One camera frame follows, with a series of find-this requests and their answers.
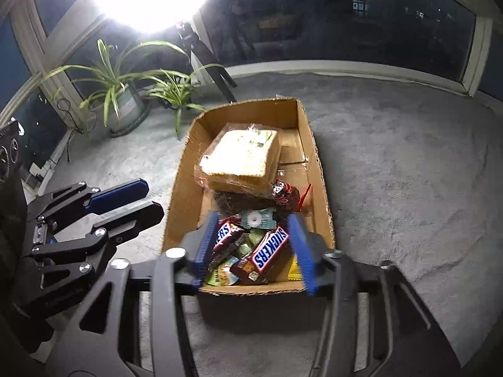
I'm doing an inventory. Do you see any dark snack packet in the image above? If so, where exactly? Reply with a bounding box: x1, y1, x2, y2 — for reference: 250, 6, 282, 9
212, 189, 276, 217

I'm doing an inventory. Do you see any large spider plant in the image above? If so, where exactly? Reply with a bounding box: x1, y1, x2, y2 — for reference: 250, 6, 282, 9
37, 39, 189, 128

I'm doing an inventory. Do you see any brown chocolate bar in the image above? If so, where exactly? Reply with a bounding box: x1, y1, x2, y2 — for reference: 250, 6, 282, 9
230, 227, 293, 285
210, 220, 248, 271

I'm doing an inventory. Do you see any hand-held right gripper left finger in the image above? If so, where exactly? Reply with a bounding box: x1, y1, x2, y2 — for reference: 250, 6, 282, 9
47, 211, 220, 377

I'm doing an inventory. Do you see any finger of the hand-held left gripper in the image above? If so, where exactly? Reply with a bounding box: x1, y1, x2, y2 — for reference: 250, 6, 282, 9
32, 201, 165, 276
27, 178, 150, 221

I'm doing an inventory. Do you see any dark plant pot saucer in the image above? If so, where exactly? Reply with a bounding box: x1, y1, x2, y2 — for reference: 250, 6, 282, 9
108, 102, 154, 139

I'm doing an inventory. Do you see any ring light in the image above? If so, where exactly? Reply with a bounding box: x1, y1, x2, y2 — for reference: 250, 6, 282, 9
84, 0, 224, 34

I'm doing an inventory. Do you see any blue red peanut packet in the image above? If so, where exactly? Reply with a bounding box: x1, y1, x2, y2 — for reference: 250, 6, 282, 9
206, 259, 240, 287

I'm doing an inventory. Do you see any cardboard box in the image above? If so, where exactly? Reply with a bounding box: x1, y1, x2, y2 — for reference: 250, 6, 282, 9
162, 98, 335, 296

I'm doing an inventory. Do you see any green snack packet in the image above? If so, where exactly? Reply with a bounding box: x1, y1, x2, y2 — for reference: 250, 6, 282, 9
240, 208, 276, 231

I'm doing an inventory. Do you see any small light green packet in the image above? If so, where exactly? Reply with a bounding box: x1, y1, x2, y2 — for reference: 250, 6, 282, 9
240, 231, 265, 257

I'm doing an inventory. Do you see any small spider plant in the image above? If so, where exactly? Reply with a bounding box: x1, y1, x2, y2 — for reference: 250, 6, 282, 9
145, 68, 224, 140

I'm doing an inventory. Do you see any green plant pot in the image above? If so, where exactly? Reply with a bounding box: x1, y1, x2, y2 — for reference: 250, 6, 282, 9
106, 82, 152, 136

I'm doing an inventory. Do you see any black cable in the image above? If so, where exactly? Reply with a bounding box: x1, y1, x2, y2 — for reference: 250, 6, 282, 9
57, 98, 99, 162

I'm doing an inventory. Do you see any bread loaf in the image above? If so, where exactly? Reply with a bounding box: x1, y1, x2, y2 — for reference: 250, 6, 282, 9
195, 123, 283, 194

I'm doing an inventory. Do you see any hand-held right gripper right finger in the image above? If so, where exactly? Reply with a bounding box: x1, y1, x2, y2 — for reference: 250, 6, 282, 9
289, 214, 460, 377

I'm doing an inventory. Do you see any white power strip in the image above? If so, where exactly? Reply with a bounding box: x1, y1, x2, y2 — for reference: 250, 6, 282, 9
24, 157, 59, 189

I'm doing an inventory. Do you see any yellow snack packet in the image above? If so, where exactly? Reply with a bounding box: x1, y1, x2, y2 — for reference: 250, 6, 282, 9
289, 254, 304, 282

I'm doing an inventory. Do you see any red clear snack packet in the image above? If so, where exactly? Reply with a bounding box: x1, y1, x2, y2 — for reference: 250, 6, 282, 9
271, 178, 313, 215

